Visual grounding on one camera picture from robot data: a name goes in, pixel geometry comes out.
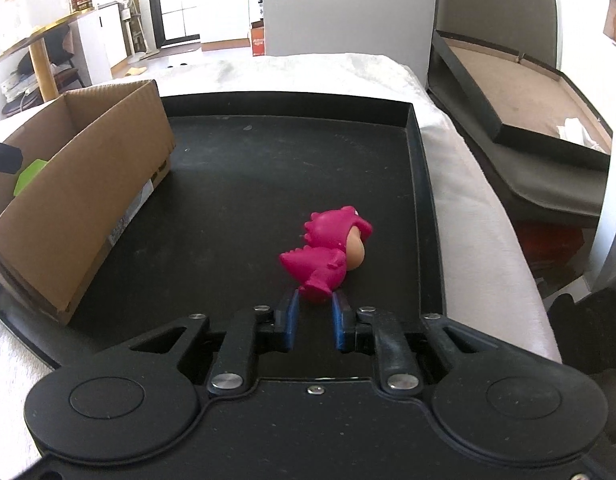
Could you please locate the dark chair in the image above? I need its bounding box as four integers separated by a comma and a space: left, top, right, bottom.
15, 25, 86, 93

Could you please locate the black shallow box lid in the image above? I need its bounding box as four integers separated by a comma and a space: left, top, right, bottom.
430, 30, 614, 171

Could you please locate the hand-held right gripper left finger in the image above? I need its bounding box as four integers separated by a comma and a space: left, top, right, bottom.
102, 290, 301, 396

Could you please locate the white crumpled tissue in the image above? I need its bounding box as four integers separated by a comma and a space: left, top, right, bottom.
555, 117, 606, 153

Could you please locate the green hexagonal block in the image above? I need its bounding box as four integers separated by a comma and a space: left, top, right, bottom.
14, 159, 48, 197

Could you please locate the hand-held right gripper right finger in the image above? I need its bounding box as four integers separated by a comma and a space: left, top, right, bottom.
332, 292, 519, 396

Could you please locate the black tray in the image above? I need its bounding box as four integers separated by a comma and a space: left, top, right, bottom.
0, 91, 449, 376

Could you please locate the brown cardboard box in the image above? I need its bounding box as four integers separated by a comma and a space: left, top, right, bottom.
0, 80, 177, 326

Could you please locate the white kitchen cabinet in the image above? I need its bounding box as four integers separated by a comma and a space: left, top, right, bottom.
195, 0, 265, 46

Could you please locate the orange cardboard box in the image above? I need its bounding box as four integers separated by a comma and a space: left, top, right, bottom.
248, 25, 267, 57

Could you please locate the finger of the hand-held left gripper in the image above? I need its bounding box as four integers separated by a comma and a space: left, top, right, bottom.
0, 140, 23, 173

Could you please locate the black framed glass door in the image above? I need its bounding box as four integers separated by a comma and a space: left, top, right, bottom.
146, 0, 203, 48

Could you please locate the stack of white papers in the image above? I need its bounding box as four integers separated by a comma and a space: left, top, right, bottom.
0, 77, 38, 107

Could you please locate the wooden table with gold top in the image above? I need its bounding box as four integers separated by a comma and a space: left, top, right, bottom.
0, 12, 98, 103

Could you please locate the white low cabinet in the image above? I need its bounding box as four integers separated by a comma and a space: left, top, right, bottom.
70, 2, 128, 86

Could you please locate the pink dinosaur figure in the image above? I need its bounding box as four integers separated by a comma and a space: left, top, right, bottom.
279, 205, 373, 303

